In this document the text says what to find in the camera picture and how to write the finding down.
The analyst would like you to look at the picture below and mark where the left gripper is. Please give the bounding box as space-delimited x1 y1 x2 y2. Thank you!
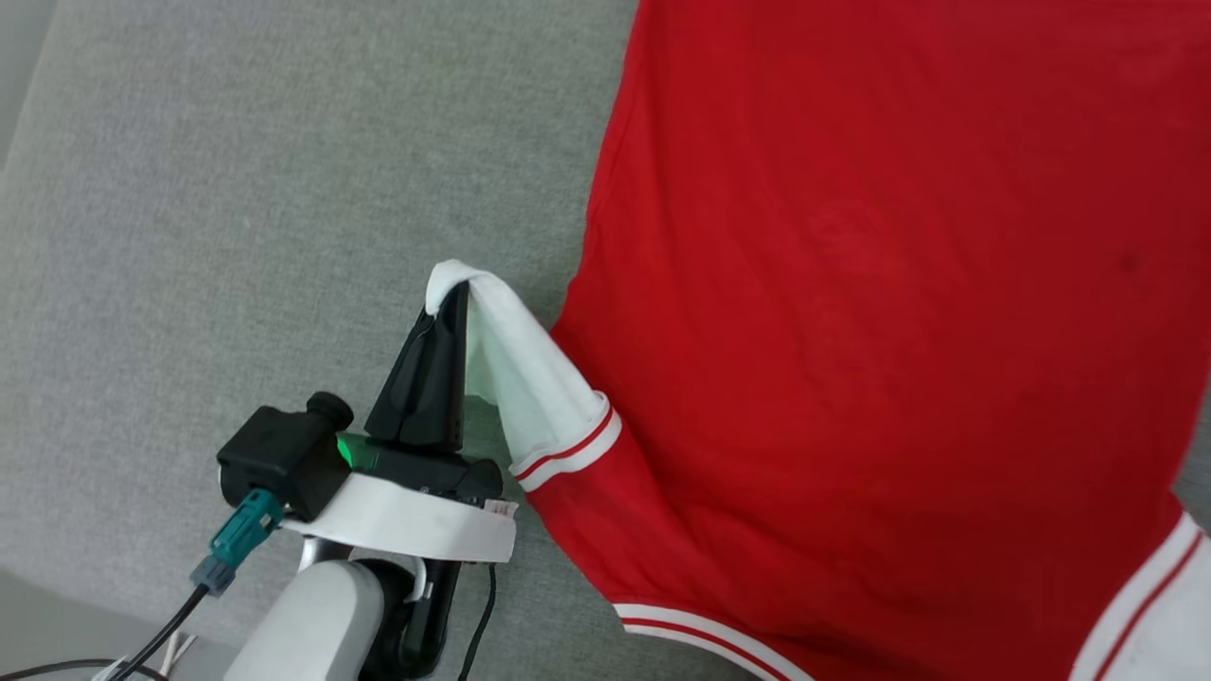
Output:
280 282 519 565

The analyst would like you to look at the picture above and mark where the red garment with white trim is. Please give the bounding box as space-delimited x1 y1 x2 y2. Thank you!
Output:
424 0 1211 681

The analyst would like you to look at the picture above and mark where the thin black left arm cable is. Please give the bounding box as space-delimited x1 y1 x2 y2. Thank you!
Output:
458 564 499 681

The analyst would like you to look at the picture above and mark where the left camera teal connector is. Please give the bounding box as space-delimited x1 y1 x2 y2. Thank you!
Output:
189 487 287 598

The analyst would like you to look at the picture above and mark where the left camera black cable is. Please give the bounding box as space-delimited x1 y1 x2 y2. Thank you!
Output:
0 585 211 681

